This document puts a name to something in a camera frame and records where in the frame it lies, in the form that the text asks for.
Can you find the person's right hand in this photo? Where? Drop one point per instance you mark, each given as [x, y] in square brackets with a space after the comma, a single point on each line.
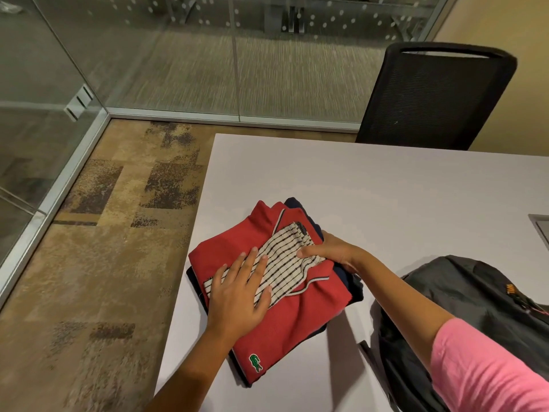
[334, 250]

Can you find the person's left hand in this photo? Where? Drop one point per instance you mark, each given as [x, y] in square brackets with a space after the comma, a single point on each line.
[236, 304]

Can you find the navy blue hoodie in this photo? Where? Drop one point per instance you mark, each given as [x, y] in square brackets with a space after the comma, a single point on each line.
[351, 283]

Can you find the striped knit top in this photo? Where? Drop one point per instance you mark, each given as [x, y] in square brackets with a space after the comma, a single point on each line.
[283, 261]

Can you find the red garment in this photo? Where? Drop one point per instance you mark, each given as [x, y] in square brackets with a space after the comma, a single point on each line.
[300, 326]

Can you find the black orange backpack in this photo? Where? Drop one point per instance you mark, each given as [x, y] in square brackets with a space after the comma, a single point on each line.
[472, 304]

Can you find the person's left forearm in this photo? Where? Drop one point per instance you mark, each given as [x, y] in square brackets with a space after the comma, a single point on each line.
[188, 377]

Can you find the person's right pink sleeve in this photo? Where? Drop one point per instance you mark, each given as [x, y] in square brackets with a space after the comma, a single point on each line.
[489, 369]

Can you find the black mesh office chair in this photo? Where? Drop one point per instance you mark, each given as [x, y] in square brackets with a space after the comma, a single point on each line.
[433, 98]

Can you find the metal glass door bracket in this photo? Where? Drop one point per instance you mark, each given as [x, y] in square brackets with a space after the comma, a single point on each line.
[79, 102]

